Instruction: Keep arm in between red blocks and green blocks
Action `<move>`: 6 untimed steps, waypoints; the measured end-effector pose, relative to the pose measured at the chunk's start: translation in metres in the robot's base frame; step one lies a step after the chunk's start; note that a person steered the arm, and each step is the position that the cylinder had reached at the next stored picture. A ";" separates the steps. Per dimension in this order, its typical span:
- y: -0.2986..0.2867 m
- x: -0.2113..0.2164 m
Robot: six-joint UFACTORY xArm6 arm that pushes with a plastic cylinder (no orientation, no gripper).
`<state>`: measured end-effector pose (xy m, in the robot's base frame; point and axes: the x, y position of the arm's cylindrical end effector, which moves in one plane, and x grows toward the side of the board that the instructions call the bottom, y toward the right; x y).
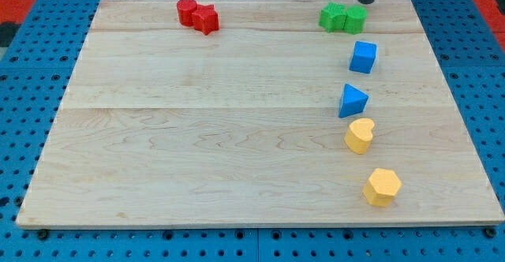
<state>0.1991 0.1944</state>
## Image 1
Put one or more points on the light wooden board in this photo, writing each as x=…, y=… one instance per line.
x=163, y=127

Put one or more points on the blue triangle block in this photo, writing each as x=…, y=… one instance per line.
x=353, y=101

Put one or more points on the yellow heart block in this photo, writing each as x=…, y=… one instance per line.
x=359, y=135

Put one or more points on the red star block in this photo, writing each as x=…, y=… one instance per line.
x=205, y=19

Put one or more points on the blue cube block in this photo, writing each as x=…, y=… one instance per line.
x=363, y=57

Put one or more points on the green star block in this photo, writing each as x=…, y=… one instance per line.
x=333, y=17

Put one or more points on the red cylinder block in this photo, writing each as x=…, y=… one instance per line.
x=185, y=10

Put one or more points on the yellow hexagon block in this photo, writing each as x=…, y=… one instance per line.
x=382, y=187

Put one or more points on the green cylinder block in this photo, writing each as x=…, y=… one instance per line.
x=355, y=19

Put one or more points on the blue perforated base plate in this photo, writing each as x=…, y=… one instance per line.
x=40, y=40

